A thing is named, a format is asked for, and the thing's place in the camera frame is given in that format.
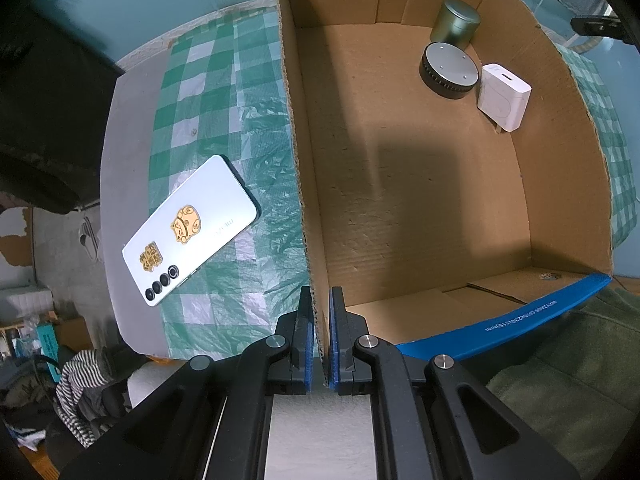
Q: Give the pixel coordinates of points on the white square charger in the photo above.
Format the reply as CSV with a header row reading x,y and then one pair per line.
x,y
502,97

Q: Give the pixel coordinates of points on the black plastic cover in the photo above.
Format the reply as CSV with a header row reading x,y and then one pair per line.
x,y
45,110

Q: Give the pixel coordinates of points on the round green tin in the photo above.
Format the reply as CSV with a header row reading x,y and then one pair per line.
x,y
456,22

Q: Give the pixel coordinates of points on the teal box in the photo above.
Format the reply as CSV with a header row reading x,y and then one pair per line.
x,y
47,347

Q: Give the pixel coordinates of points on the round dark speaker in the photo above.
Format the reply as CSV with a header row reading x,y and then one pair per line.
x,y
447,67

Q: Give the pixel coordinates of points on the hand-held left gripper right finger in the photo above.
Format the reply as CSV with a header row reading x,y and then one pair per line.
x,y
334,345

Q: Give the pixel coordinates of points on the blue-rimmed cardboard box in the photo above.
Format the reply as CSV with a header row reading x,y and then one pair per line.
x,y
400,185

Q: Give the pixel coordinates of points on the striped cloth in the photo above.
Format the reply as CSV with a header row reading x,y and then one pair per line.
x,y
80,390

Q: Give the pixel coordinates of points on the green white checked tablecloth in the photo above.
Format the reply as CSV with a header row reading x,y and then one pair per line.
x,y
215,85

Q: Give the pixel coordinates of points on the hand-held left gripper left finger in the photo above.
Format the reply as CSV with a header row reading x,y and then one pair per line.
x,y
305,345

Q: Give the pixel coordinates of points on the clear slipper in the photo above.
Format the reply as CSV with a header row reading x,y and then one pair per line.
x,y
89,236

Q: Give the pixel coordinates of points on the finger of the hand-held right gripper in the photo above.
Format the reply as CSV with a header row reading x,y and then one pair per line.
x,y
600,26

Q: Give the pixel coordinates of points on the white smartphone with gold stickers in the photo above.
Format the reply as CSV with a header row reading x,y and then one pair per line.
x,y
190,230

